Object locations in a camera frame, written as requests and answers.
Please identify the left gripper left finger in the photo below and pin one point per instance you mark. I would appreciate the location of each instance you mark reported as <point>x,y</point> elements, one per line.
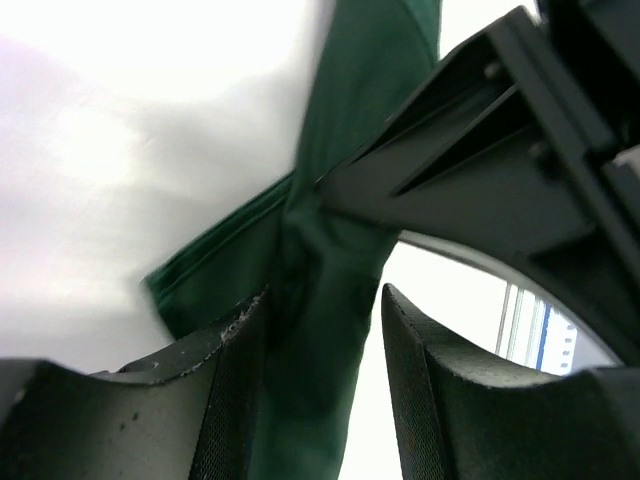
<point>187,411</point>

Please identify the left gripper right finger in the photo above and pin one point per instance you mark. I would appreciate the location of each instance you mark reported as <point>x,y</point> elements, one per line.
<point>461,412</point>

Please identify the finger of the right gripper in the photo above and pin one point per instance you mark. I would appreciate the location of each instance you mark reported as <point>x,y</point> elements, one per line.
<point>468,168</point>

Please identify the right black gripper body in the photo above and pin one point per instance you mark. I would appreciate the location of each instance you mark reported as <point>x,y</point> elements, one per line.
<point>595,73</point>

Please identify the dark green cloth napkin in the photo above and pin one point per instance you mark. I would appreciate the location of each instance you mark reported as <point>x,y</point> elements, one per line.
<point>322,271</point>

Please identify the aluminium front rail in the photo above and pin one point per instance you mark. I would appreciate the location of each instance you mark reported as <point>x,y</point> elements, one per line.
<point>520,330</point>

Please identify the white slotted cable duct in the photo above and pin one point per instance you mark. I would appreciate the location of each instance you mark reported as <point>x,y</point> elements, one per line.
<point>557,343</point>

